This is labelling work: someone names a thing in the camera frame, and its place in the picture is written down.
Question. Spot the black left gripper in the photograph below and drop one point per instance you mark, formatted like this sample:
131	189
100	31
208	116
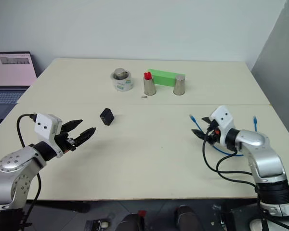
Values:
66	142

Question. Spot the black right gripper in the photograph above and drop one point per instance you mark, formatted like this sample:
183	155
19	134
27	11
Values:
213	133

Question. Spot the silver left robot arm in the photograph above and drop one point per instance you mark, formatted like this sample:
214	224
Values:
14	163

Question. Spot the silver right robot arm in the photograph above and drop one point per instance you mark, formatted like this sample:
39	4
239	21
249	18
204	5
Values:
262	156

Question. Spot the small black box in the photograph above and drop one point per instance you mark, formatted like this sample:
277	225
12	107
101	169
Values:
107	116

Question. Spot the green rectangular box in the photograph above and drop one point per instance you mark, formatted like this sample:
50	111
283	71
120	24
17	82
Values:
163	77

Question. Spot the upturned steel cup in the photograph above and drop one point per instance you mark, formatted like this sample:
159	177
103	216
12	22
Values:
179	86

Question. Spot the white tape roll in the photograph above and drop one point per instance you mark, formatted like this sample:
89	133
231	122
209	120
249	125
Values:
121	85

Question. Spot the steel cup holding red item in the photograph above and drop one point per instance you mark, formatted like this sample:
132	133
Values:
149	87

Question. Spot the metal cylinder weight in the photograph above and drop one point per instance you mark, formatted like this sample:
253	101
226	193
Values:
120	73

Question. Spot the red plastic item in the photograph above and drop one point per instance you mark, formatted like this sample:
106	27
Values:
148	75

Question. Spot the open laptop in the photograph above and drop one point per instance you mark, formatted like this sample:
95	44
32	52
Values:
9	72

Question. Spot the dark rounded shape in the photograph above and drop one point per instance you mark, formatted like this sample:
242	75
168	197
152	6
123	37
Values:
186	217
130	223

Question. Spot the black device under table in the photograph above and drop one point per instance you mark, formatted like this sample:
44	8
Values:
98	225

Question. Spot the small red part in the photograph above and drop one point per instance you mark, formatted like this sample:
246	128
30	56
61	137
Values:
141	213

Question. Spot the white rounded foot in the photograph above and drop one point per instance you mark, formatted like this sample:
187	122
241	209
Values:
255	225

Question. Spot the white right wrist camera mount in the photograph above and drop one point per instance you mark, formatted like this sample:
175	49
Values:
222	115

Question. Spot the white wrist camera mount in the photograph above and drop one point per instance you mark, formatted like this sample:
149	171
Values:
45	125
222	115

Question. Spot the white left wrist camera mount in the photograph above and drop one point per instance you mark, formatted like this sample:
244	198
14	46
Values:
45	125

